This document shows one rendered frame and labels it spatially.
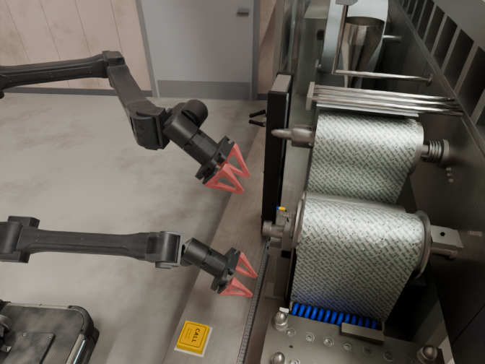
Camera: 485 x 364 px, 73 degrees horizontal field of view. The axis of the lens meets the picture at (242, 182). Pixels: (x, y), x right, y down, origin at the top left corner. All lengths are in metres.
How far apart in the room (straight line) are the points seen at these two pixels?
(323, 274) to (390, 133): 0.37
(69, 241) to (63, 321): 1.12
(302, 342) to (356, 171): 0.44
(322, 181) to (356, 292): 0.29
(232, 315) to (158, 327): 1.09
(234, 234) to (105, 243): 0.52
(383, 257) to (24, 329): 1.73
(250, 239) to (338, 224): 0.54
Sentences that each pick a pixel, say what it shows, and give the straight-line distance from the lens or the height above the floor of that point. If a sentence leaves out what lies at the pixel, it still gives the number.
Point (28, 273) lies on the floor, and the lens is 2.62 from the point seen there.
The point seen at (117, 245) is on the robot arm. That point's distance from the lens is 0.84.
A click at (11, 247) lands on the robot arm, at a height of 1.19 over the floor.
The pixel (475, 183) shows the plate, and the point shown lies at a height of 1.39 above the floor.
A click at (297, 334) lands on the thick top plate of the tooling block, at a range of 0.87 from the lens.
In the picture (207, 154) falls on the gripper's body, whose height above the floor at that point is 1.43.
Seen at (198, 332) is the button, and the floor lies 0.92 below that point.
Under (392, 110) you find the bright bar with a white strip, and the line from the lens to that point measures 0.90.
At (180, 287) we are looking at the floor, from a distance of 2.19.
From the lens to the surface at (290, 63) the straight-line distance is 1.61.
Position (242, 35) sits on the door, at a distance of 4.00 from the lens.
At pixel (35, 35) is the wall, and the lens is 4.87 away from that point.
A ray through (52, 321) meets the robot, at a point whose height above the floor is 0.24.
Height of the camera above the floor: 1.80
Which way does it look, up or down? 39 degrees down
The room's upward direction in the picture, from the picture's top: straight up
